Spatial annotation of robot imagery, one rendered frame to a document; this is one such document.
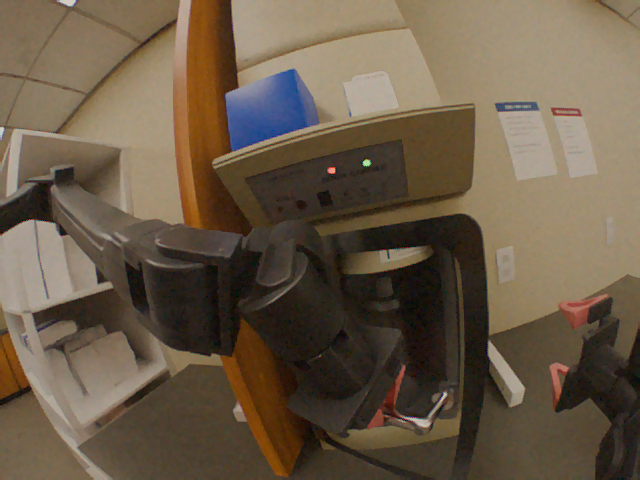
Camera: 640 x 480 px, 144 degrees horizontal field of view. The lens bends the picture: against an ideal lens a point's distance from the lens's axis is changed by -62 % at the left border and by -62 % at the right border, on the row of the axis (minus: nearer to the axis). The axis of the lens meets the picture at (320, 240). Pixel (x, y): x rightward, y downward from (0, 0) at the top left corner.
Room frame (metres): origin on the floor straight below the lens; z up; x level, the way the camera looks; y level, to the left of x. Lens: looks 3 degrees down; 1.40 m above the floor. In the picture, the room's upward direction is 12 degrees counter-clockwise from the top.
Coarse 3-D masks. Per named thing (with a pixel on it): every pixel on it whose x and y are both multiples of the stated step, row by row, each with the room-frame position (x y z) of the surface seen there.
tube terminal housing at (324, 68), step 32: (384, 32) 0.36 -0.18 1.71; (288, 64) 0.40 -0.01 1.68; (320, 64) 0.39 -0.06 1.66; (352, 64) 0.38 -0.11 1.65; (384, 64) 0.37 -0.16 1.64; (416, 64) 0.35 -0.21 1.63; (320, 96) 0.39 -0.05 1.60; (416, 96) 0.36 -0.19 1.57; (320, 224) 0.40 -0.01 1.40; (352, 224) 0.39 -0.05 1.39; (384, 224) 0.38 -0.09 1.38
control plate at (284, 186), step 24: (384, 144) 0.29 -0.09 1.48; (288, 168) 0.31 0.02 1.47; (312, 168) 0.31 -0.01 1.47; (336, 168) 0.31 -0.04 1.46; (360, 168) 0.31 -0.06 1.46; (384, 168) 0.31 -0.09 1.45; (264, 192) 0.34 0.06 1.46; (288, 192) 0.34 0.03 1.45; (312, 192) 0.34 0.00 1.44; (336, 192) 0.34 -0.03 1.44; (360, 192) 0.34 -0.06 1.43; (384, 192) 0.34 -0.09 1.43; (288, 216) 0.37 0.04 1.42
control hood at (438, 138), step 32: (320, 128) 0.28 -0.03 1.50; (352, 128) 0.27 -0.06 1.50; (384, 128) 0.27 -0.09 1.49; (416, 128) 0.27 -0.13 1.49; (448, 128) 0.26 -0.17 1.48; (224, 160) 0.31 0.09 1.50; (256, 160) 0.30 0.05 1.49; (288, 160) 0.31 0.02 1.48; (416, 160) 0.30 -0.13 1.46; (448, 160) 0.30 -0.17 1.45; (416, 192) 0.34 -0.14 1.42; (448, 192) 0.34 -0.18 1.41; (256, 224) 0.38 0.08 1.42
